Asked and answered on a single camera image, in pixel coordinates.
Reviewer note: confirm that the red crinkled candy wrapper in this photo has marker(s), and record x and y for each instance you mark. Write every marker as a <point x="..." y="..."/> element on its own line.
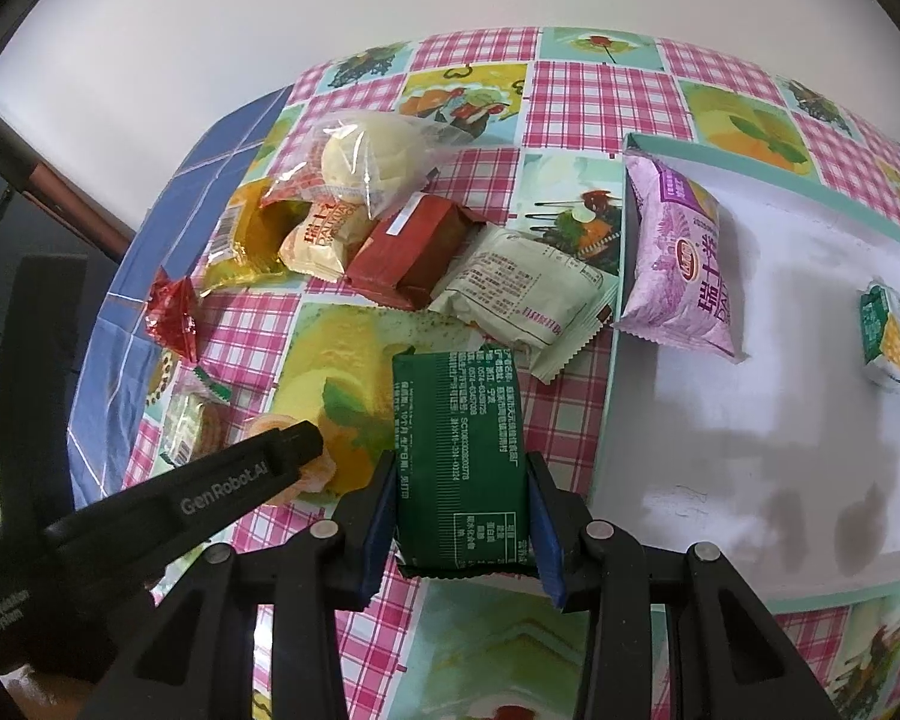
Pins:
<point x="172" y="315"/>

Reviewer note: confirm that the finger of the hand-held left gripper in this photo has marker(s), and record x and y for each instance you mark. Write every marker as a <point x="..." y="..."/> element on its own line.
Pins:
<point x="285" y="450"/>

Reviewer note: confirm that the cream roll cake packet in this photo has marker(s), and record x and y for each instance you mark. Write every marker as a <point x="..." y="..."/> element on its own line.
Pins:
<point x="322" y="247"/>

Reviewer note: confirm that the clear bag with white bun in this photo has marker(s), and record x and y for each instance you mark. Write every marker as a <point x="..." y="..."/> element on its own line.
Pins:
<point x="367" y="157"/>

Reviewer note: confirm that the brown wooden frame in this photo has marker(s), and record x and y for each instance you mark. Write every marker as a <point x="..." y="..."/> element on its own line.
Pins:
<point x="82" y="214"/>

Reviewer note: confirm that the blue checked cloth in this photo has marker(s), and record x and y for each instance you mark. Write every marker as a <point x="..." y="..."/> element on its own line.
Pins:
<point x="142" y="240"/>

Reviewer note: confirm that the dark red snack packet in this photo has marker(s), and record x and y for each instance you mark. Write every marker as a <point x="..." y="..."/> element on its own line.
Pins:
<point x="412" y="247"/>

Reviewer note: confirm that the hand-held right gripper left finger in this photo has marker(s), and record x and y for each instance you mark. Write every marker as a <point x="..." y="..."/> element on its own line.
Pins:
<point x="371" y="532"/>

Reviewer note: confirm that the pink plaid fruit-print tablecloth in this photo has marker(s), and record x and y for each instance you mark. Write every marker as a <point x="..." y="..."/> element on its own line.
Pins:
<point x="570" y="97"/>

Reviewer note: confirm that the small green yellow snack packet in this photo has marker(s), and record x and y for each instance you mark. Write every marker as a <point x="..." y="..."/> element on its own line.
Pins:
<point x="889" y="337"/>

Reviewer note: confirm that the pale beige snack packet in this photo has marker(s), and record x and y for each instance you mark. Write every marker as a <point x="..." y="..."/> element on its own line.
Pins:
<point x="510" y="285"/>

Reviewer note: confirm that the white box with teal rim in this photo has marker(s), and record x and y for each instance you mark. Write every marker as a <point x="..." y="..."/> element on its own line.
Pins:
<point x="757" y="390"/>

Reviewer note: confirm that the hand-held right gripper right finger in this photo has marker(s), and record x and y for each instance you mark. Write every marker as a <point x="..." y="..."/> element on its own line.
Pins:
<point x="547" y="540"/>

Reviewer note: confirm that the purple snack packet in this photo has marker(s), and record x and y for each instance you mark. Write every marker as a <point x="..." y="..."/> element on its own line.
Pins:
<point x="682" y="262"/>

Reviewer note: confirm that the clear green-edged cookie packet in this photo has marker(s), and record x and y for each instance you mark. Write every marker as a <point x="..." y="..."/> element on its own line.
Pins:
<point x="187" y="420"/>

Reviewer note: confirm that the dark green snack packet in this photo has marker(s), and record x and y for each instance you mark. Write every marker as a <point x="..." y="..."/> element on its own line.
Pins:
<point x="457" y="450"/>

